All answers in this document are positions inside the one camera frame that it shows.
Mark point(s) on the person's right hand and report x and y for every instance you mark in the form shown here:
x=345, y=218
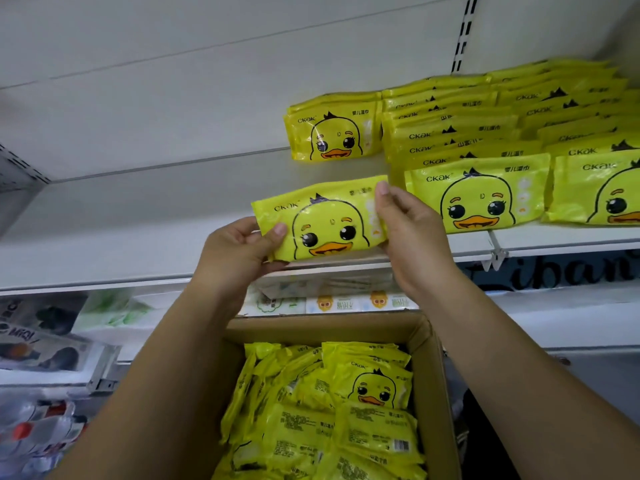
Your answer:
x=420, y=250

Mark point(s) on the person's left hand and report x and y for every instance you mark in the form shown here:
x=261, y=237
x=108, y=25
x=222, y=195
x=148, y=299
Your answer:
x=230, y=270

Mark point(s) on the brown cardboard box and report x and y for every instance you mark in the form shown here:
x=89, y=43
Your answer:
x=320, y=327

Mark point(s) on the white metal shelf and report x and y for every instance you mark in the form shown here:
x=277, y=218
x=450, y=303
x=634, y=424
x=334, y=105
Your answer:
x=150, y=95

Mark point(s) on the person's left forearm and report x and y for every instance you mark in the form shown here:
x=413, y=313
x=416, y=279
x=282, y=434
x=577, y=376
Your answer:
x=140, y=415

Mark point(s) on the person's right forearm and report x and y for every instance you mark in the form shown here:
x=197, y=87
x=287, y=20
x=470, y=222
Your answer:
x=530, y=395

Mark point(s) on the white duck tissue pack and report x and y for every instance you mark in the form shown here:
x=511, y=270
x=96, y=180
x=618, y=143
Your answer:
x=340, y=300

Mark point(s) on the person's black trousers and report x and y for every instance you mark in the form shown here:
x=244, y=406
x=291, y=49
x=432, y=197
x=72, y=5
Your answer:
x=480, y=445

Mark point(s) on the white pegboard shelf unit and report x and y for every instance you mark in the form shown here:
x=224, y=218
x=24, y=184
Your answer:
x=15, y=175

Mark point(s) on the green white tissue pack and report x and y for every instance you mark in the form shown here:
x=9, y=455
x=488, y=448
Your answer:
x=110, y=313

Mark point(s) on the MIQI boxes with fruit print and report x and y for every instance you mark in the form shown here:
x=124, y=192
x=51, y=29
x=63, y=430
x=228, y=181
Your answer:
x=40, y=340

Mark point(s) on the pack of red-capped bottles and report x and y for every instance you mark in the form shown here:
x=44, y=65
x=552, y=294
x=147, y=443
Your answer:
x=40, y=435

